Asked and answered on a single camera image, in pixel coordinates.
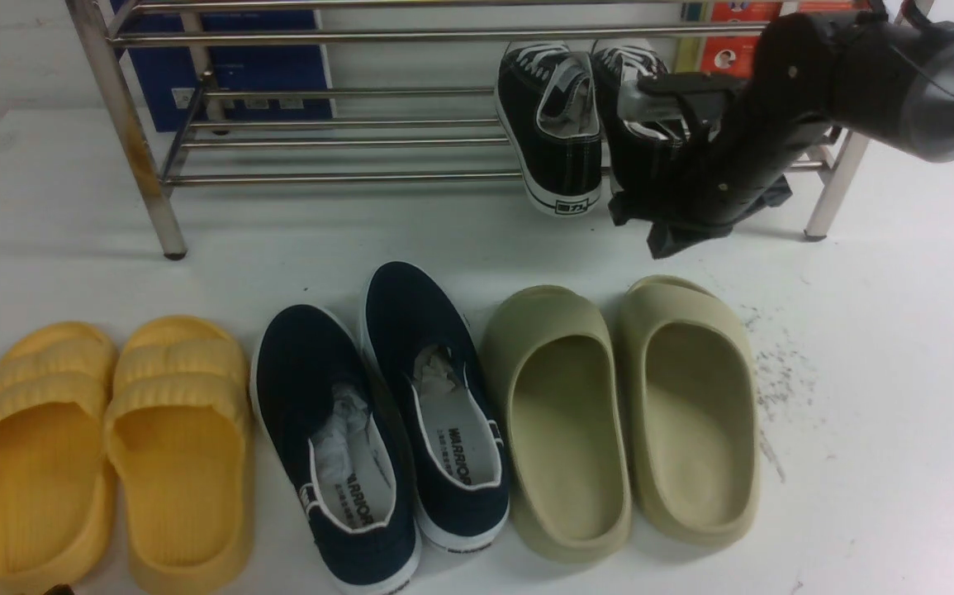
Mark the olive green slipper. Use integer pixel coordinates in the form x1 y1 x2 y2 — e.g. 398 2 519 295
480 285 632 564
617 275 760 549

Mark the steel shoe rack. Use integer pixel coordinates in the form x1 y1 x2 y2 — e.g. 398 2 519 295
66 0 936 260

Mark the yellow slipper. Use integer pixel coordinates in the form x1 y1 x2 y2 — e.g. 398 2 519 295
103 316 255 594
0 321 117 594

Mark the left yellow slipper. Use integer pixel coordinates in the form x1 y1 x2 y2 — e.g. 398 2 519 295
0 321 117 594

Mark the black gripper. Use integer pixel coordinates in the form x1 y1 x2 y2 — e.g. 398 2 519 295
608 76 832 259

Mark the left navy slip-on shoe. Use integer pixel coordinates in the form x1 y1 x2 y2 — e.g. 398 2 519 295
249 304 421 594

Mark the right yellow slipper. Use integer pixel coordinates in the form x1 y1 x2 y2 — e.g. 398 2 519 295
103 316 255 594

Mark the navy slip-on shoe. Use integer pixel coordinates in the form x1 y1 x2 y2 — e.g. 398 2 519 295
358 261 510 554
249 304 421 594

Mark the blue box behind rack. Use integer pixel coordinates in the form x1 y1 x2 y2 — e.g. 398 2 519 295
129 11 336 132

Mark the right navy slip-on shoe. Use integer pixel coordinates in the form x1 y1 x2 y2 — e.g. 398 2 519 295
358 261 510 554

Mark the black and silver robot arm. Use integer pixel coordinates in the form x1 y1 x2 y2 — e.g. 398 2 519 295
609 1 954 259

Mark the black canvas sneaker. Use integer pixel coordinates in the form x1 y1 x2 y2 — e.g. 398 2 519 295
493 40 604 218
591 38 691 193

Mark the right olive green slipper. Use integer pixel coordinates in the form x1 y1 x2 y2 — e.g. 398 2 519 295
617 275 760 549

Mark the left olive green slipper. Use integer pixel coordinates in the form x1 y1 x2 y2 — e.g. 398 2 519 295
480 285 632 564

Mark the red box behind rack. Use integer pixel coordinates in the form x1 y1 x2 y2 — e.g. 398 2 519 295
667 0 862 117

